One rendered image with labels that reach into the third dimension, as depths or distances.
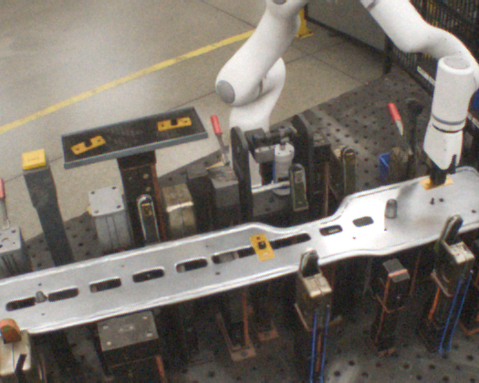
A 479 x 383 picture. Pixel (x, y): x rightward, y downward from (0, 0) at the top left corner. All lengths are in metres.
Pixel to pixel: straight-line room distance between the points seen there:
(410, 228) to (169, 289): 0.60
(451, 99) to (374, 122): 1.09
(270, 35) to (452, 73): 0.51
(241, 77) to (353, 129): 0.81
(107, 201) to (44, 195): 0.22
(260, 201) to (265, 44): 0.41
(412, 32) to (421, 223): 0.48
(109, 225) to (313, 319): 0.52
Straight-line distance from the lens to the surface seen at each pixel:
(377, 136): 2.42
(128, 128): 1.65
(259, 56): 1.70
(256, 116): 1.87
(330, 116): 2.51
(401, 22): 1.43
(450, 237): 1.50
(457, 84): 1.42
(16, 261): 1.56
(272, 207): 1.66
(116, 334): 1.33
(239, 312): 1.55
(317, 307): 1.37
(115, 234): 1.52
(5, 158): 3.83
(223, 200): 1.58
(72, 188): 3.43
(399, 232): 1.56
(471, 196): 1.71
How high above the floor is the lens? 2.05
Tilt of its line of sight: 39 degrees down
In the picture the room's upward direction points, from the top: 3 degrees counter-clockwise
